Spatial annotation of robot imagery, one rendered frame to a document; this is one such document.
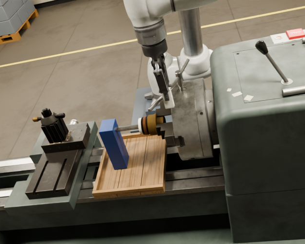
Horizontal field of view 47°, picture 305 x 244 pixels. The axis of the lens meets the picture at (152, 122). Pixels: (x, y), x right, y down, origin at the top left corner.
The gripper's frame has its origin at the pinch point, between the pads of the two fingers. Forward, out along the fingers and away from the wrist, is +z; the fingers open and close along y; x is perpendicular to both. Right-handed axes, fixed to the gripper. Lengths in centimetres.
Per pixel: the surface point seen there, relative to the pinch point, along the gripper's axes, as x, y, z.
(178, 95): 1.9, -12.8, 7.0
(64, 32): -209, -433, 96
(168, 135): -4.1, -5.0, 18.6
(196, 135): 6.2, -2.7, 18.7
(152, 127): -11.3, -14.4, 19.9
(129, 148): -28, -29, 40
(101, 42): -134, -367, 102
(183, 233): -10, -7, 76
